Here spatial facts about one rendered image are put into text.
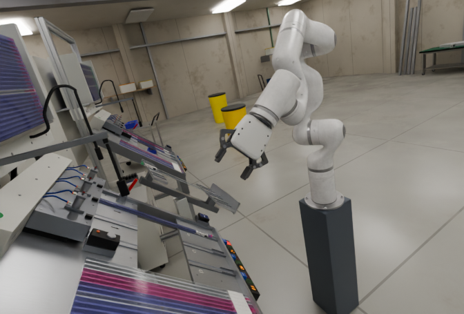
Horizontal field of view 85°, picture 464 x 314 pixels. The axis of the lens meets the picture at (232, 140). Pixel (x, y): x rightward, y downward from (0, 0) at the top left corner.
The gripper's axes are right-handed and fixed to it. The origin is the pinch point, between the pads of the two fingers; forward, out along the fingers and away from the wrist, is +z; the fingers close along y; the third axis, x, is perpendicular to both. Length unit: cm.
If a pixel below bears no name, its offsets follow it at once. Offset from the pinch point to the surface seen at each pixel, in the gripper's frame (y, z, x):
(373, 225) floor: -160, -30, -86
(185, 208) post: -15, 28, -68
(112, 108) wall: 151, 7, -843
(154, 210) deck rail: 2, 31, -46
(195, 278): -13.4, 34.2, -10.2
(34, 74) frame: 64, 9, -36
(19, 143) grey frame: 50, 26, -19
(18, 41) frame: 73, 2, -34
